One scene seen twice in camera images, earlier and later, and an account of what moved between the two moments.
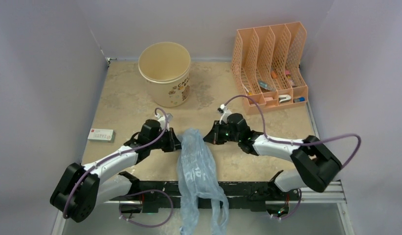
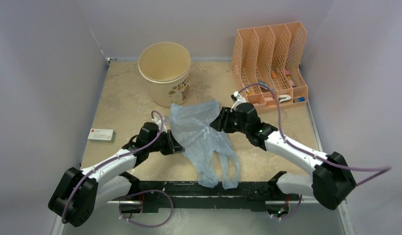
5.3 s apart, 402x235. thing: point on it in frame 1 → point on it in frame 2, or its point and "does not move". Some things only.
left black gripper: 173,143 does not move
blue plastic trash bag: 197,176 → 190,124
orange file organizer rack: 266,64 does not move
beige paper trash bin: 166,65 does not move
